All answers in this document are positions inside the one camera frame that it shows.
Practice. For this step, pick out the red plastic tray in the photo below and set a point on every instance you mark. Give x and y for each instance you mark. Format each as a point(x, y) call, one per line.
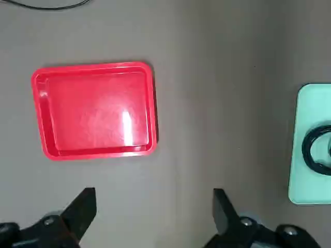
point(98, 111)

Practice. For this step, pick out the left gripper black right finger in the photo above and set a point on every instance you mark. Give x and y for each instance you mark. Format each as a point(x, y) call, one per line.
point(227, 222)

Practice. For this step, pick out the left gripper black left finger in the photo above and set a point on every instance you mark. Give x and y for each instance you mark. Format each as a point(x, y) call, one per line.
point(77, 219)

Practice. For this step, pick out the pale green plastic tray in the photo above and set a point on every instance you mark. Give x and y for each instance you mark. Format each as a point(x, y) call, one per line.
point(297, 180)

